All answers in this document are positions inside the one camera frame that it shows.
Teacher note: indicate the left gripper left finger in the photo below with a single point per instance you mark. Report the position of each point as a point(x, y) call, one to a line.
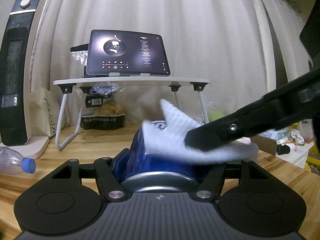
point(107, 184)

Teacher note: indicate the clear bottle blue cap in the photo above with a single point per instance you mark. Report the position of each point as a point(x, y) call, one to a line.
point(12, 162)

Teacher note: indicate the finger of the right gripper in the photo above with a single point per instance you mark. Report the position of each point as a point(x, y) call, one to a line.
point(218, 133)

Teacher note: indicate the cardboard box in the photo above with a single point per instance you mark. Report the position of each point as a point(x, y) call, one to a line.
point(265, 144)

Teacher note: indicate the black white tower heater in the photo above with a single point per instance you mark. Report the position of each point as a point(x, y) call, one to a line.
point(16, 49)

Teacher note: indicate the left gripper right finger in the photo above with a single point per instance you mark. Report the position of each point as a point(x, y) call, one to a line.
point(212, 185)

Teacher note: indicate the blue Pepsi can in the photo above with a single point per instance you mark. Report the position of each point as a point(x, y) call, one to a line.
point(137, 171)

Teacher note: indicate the white folding lap table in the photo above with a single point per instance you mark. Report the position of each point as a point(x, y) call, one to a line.
point(85, 84)

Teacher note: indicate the clear plastic wrapper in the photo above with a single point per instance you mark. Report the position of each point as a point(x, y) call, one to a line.
point(80, 53)

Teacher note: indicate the white paper towel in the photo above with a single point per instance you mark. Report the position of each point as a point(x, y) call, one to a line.
point(168, 143)

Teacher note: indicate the tablet with dark screen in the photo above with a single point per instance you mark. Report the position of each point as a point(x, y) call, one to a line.
point(126, 53)

